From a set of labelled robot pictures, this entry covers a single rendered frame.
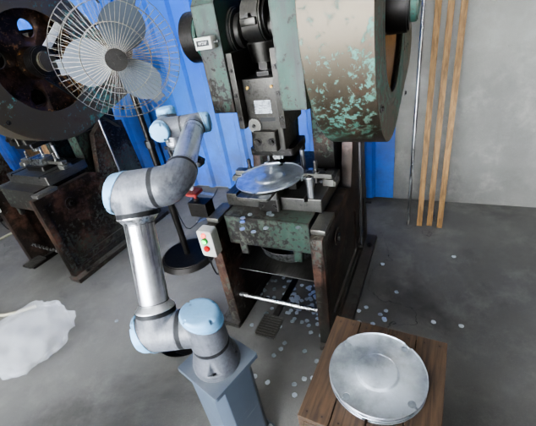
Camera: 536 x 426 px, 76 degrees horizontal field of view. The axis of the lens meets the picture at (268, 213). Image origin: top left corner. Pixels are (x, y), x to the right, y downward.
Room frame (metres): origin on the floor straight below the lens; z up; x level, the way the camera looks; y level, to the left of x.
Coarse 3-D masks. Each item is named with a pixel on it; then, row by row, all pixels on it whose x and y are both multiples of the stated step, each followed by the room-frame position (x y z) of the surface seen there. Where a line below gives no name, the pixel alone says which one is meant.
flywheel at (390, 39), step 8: (392, 0) 1.13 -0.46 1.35; (400, 0) 1.11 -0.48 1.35; (408, 0) 1.11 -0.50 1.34; (416, 0) 1.12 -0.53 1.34; (392, 8) 1.12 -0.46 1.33; (400, 8) 1.11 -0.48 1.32; (408, 8) 1.11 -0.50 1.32; (416, 8) 1.12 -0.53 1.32; (392, 16) 1.13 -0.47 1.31; (400, 16) 1.12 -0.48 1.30; (408, 16) 1.12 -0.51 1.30; (416, 16) 1.13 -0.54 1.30; (392, 24) 1.13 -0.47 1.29; (400, 24) 1.13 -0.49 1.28; (408, 24) 1.13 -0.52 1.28; (392, 32) 1.16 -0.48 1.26; (400, 32) 1.16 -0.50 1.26; (392, 40) 1.44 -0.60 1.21; (392, 48) 1.43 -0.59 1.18; (392, 56) 1.41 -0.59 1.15; (392, 64) 1.39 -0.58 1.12; (392, 72) 1.37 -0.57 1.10; (392, 80) 1.38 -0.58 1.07
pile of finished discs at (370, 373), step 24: (360, 336) 0.77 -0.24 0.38; (384, 336) 0.76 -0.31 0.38; (336, 360) 0.70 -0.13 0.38; (360, 360) 0.68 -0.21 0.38; (384, 360) 0.67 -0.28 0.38; (408, 360) 0.66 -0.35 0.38; (336, 384) 0.62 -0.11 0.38; (360, 384) 0.61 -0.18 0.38; (384, 384) 0.59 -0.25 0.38; (408, 384) 0.58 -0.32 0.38; (360, 408) 0.54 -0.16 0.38; (384, 408) 0.53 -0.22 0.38; (408, 408) 0.52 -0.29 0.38
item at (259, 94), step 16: (256, 80) 1.35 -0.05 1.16; (272, 80) 1.32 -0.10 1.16; (256, 96) 1.35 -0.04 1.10; (272, 96) 1.32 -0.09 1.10; (256, 112) 1.36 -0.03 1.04; (272, 112) 1.33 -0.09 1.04; (256, 128) 1.35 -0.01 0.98; (272, 128) 1.33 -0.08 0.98; (288, 128) 1.35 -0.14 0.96; (256, 144) 1.32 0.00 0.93; (272, 144) 1.29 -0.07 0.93; (288, 144) 1.33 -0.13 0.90
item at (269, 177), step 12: (252, 168) 1.44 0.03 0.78; (264, 168) 1.41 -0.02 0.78; (276, 168) 1.38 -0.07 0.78; (288, 168) 1.36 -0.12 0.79; (300, 168) 1.33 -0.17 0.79; (240, 180) 1.34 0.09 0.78; (252, 180) 1.31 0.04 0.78; (264, 180) 1.27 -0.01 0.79; (276, 180) 1.25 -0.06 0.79; (288, 180) 1.24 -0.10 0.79; (252, 192) 1.20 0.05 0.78; (264, 192) 1.17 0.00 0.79
